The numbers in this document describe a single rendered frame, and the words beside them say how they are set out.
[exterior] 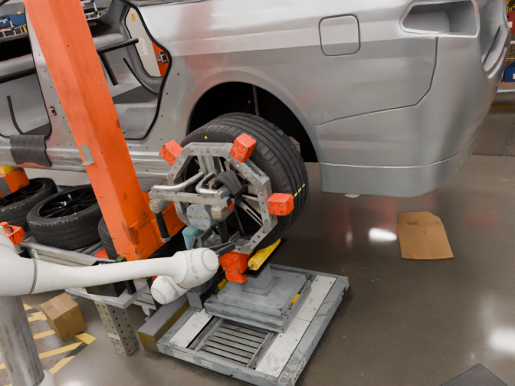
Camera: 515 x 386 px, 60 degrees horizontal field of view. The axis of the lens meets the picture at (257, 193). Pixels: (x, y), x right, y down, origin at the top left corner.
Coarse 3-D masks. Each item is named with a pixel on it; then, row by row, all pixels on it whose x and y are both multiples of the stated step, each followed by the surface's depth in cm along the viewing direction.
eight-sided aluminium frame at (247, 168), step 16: (192, 144) 202; (208, 144) 199; (224, 144) 194; (176, 160) 207; (176, 176) 214; (256, 176) 189; (176, 208) 223; (272, 224) 198; (208, 240) 222; (240, 240) 217; (256, 240) 206
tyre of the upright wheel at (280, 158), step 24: (216, 120) 210; (240, 120) 205; (264, 120) 210; (264, 144) 196; (288, 144) 205; (264, 168) 195; (288, 168) 199; (288, 192) 197; (288, 216) 202; (264, 240) 215
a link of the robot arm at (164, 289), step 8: (160, 280) 153; (168, 280) 153; (152, 288) 153; (160, 288) 151; (168, 288) 151; (176, 288) 152; (184, 288) 152; (160, 296) 151; (168, 296) 151; (176, 296) 154
